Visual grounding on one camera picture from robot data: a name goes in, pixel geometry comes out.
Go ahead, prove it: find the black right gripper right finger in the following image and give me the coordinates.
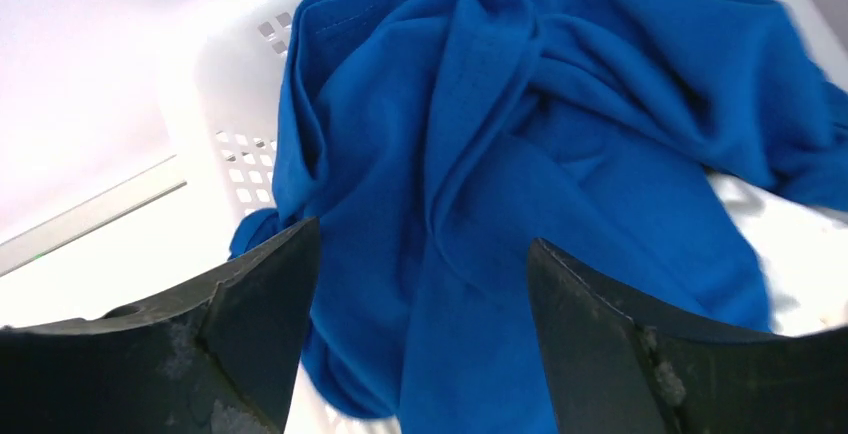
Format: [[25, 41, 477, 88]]
[[527, 239, 847, 434]]

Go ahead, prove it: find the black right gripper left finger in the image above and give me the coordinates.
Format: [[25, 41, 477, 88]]
[[1, 219, 321, 433]]

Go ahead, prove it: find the blue printed t shirt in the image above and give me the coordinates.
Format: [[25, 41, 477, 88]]
[[231, 0, 847, 433]]

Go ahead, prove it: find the white plastic laundry basket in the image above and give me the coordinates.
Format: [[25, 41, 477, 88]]
[[156, 0, 848, 434]]

